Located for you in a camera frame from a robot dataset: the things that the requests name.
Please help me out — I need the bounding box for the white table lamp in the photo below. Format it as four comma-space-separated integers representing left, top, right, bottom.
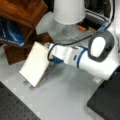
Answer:
53, 0, 86, 40

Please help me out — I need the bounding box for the black perforated board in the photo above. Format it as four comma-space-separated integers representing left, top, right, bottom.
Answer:
0, 82, 41, 120

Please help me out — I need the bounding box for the blue book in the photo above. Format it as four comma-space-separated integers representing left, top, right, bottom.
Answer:
0, 17, 24, 46

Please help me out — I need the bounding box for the black box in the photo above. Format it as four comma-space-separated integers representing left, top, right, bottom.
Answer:
87, 79, 120, 120

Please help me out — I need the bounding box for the white notebook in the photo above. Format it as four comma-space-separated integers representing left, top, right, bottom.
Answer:
19, 42, 49, 87

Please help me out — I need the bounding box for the wooden bookshelf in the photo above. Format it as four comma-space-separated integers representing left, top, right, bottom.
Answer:
0, 0, 52, 65

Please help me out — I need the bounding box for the orange small object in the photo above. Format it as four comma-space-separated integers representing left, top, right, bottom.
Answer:
78, 26, 85, 31

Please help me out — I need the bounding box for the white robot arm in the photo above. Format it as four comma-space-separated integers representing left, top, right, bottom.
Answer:
49, 30, 120, 80

